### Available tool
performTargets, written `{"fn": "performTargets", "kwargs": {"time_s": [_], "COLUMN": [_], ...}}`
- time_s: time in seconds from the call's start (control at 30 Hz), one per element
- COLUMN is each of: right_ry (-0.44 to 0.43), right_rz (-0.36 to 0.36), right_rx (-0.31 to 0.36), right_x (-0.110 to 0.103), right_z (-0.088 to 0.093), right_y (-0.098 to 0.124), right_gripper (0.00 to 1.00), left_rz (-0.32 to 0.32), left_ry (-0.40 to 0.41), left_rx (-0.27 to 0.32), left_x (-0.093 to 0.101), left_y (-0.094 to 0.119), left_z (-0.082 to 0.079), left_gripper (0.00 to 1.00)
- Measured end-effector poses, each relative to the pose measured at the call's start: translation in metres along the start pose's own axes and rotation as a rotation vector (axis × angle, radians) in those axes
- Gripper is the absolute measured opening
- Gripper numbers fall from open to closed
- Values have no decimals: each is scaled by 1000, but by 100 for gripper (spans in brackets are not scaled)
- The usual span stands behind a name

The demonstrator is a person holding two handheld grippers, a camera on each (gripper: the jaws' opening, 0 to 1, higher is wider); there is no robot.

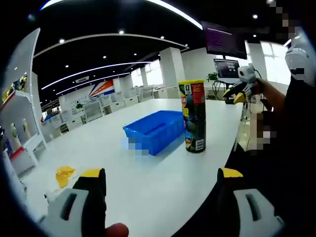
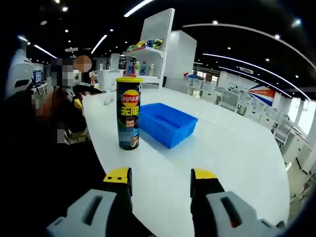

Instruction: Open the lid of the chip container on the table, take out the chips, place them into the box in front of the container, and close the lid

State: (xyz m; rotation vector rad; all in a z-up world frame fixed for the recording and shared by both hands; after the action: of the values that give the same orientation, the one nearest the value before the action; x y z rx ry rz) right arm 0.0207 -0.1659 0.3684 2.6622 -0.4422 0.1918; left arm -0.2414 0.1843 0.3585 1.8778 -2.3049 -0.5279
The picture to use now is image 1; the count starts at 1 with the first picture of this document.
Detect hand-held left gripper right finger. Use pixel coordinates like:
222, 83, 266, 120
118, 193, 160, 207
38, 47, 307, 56
216, 167, 285, 237

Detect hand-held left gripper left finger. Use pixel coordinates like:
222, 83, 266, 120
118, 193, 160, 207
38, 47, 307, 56
39, 168, 107, 237

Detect chip container with printed label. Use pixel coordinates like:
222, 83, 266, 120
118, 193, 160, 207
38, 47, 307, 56
178, 79, 207, 154

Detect blue plastic box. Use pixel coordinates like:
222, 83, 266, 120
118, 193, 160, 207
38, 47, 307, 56
122, 110, 186, 157

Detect person's right hand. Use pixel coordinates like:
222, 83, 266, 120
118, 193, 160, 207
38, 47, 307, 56
254, 78, 266, 96

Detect person's left hand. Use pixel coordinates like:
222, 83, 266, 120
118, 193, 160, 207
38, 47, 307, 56
105, 223, 129, 237

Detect small desk monitor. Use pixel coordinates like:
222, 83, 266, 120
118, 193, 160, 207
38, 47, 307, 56
214, 58, 240, 79

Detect yellow crumpled cloth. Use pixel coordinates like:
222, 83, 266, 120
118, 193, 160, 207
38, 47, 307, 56
55, 165, 76, 193

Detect dark hanging monitor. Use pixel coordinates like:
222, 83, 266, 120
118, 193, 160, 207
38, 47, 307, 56
201, 21, 248, 60

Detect white chest-worn device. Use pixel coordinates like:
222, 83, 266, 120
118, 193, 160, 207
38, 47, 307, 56
285, 37, 311, 84

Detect pale drink bottle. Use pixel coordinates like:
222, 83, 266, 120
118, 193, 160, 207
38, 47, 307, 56
22, 118, 32, 139
10, 122, 20, 149

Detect row of white office desks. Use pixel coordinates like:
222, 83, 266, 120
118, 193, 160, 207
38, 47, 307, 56
41, 85, 178, 134

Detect colourful snack packets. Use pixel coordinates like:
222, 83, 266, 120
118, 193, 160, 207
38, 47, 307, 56
1, 76, 28, 102

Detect white shelf unit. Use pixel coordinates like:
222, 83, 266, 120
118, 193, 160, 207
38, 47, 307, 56
0, 27, 47, 176

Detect red and blue wall banner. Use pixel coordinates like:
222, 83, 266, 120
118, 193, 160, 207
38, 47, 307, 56
88, 79, 116, 99

